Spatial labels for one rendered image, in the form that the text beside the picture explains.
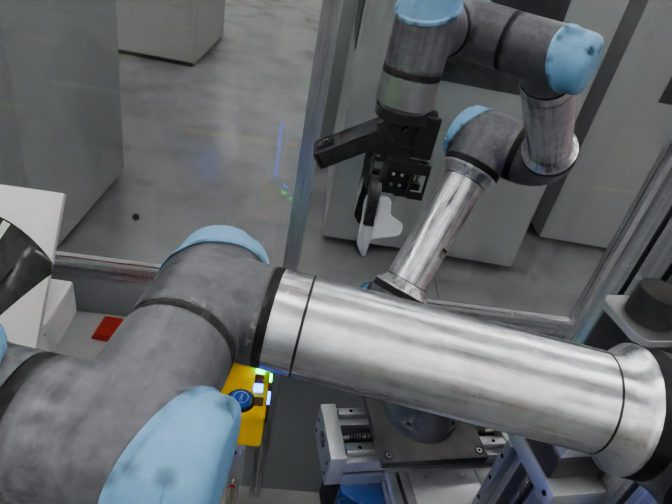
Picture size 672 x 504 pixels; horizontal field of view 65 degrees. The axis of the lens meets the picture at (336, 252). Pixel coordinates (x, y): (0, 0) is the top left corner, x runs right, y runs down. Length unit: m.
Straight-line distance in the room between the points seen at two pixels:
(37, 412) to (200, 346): 0.09
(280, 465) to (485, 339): 1.70
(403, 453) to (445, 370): 0.74
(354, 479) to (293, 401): 0.63
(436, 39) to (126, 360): 0.50
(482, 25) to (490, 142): 0.37
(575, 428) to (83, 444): 0.30
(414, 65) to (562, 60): 0.17
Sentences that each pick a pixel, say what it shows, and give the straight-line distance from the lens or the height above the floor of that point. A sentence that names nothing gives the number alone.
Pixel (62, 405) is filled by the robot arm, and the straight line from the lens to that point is 0.29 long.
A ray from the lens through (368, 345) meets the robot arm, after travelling 0.35.
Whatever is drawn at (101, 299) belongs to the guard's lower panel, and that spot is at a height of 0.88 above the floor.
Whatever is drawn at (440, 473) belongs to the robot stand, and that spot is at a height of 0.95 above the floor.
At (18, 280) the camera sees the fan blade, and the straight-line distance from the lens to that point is 0.79.
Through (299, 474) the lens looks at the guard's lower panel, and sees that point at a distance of 2.08.
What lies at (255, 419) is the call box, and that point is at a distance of 1.04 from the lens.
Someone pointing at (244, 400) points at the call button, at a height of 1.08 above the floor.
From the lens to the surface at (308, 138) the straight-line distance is 1.21.
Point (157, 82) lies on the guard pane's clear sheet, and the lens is 1.24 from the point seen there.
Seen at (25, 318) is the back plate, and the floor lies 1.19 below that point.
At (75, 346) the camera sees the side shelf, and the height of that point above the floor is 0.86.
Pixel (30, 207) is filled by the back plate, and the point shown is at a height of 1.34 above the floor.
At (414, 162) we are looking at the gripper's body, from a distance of 0.72.
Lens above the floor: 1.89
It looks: 33 degrees down
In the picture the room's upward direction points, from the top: 12 degrees clockwise
